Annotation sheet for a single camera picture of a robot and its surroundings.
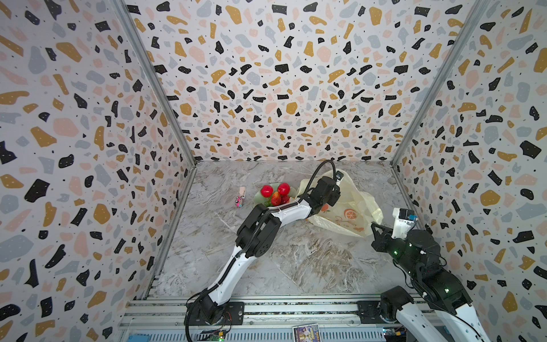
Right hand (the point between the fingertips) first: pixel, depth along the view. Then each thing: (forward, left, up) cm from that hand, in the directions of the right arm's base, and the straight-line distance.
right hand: (372, 225), depth 70 cm
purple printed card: (-28, +21, -22) cm, 41 cm away
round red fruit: (+27, +31, -15) cm, 43 cm away
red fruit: (+22, +31, -16) cm, 41 cm away
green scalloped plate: (+24, +42, -20) cm, 53 cm away
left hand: (+26, +6, -12) cm, 29 cm away
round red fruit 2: (+26, +39, -15) cm, 49 cm away
